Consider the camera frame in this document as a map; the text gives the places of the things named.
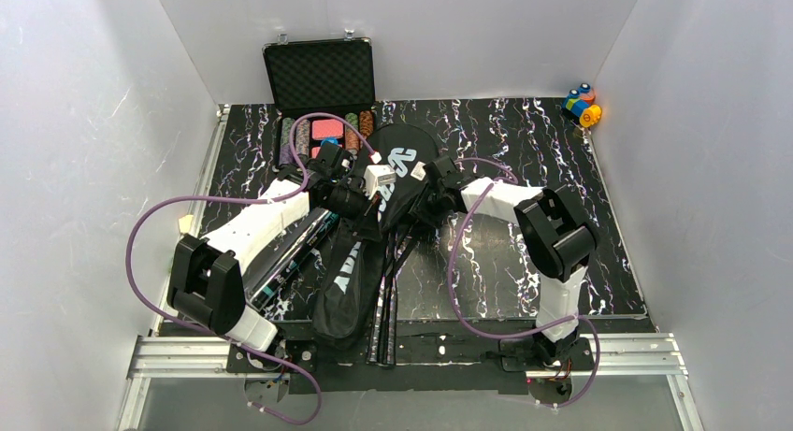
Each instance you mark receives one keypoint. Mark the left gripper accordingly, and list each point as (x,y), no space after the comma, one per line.
(366,207)

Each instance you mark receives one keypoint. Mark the black racket bag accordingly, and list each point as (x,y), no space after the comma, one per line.
(347,294)

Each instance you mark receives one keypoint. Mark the black shuttlecock tube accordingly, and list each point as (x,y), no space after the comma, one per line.
(272,267)

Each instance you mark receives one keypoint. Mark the badminton racket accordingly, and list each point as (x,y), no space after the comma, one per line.
(379,330)
(402,251)

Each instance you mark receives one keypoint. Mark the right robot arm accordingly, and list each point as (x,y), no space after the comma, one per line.
(557,232)

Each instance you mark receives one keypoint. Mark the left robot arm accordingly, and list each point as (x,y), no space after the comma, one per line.
(206,280)

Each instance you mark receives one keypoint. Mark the black poker chip case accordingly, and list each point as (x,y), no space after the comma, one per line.
(332,76)

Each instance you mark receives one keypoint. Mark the colourful toy blocks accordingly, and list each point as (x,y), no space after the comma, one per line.
(581,107)

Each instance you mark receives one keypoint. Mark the beige block on rail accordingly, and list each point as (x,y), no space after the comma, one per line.
(185,224)

